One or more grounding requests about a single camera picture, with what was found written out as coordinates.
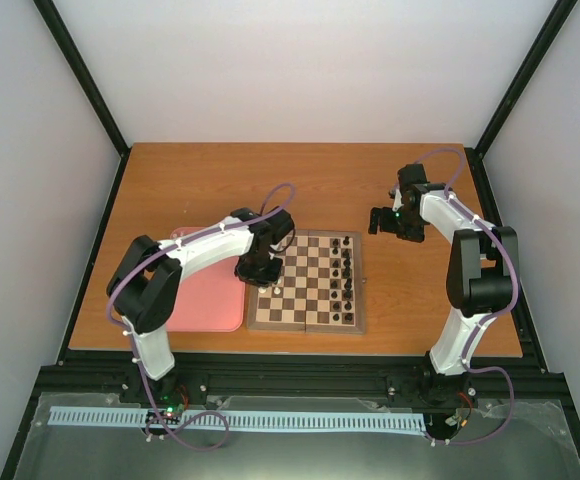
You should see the light blue cable duct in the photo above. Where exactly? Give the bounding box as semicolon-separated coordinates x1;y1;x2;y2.
47;406;426;435

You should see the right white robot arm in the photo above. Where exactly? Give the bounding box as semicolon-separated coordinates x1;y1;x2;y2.
368;163;520;377

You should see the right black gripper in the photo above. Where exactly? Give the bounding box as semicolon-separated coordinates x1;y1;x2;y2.
368;207;424;243

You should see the black aluminium frame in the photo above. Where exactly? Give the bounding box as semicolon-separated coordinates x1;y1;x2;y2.
1;1;580;479

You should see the pink plastic tray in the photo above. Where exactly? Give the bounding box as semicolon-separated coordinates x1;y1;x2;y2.
165;226;246;333

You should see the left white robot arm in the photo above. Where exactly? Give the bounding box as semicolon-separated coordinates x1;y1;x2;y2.
106;206;295;403

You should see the wooden chess board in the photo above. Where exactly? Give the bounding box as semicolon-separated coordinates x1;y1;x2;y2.
246;230;366;335

